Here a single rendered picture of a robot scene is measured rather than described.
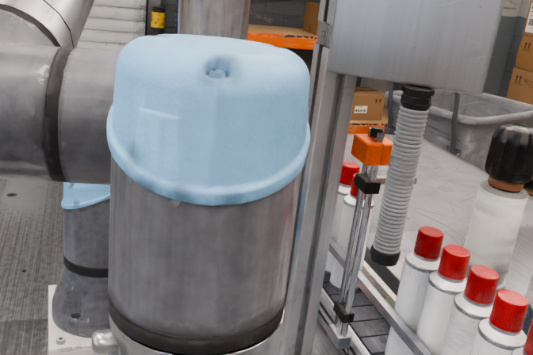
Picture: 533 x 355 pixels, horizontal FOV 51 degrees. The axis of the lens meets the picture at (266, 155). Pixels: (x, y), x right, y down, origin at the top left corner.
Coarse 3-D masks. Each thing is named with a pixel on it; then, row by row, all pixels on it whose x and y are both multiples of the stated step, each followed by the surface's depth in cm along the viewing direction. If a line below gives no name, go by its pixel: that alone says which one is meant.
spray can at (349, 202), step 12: (348, 204) 92; (372, 204) 92; (348, 216) 92; (348, 228) 92; (336, 240) 96; (348, 240) 93; (336, 264) 95; (360, 264) 95; (336, 276) 96; (336, 288) 96
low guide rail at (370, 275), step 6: (366, 264) 99; (366, 270) 97; (372, 270) 97; (366, 276) 97; (372, 276) 95; (372, 282) 95; (378, 282) 93; (384, 282) 94; (378, 288) 93; (384, 288) 92; (384, 294) 91; (390, 294) 90; (390, 300) 90
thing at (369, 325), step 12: (324, 276) 100; (324, 288) 96; (336, 300) 93; (360, 300) 94; (360, 312) 91; (372, 312) 91; (360, 324) 87; (372, 324) 88; (384, 324) 88; (360, 336) 84; (372, 336) 85; (384, 336) 85; (372, 348) 82; (384, 348) 82
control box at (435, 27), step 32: (352, 0) 60; (384, 0) 59; (416, 0) 58; (448, 0) 57; (480, 0) 56; (352, 32) 61; (384, 32) 60; (416, 32) 59; (448, 32) 58; (480, 32) 57; (352, 64) 62; (384, 64) 61; (416, 64) 60; (448, 64) 59; (480, 64) 58
